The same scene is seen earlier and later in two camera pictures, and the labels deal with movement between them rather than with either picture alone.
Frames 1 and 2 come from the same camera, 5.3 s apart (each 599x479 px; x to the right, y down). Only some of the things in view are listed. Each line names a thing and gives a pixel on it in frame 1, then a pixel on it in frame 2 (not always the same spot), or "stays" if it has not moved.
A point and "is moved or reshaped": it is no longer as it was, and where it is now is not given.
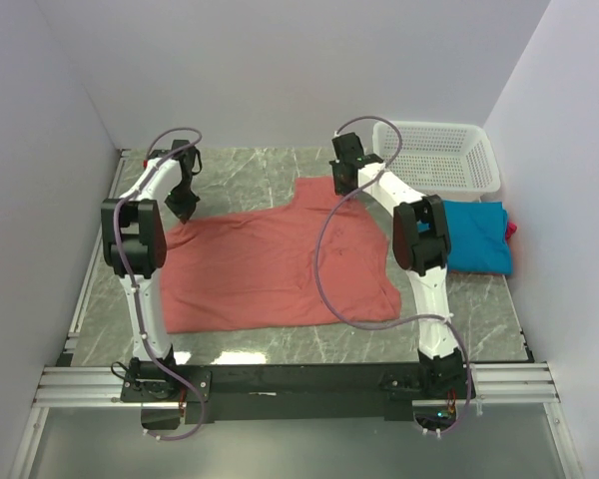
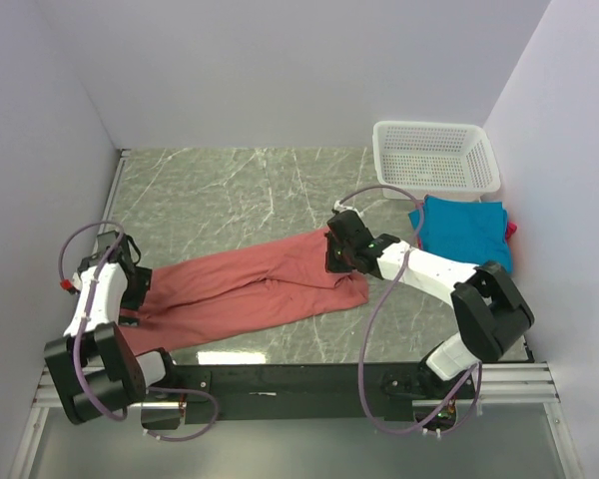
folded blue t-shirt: [477, 236] stays
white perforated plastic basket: [446, 161] stays
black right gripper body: [340, 188] to [337, 257]
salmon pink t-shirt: [255, 266] is moved or reshaped
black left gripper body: [183, 200] to [132, 296]
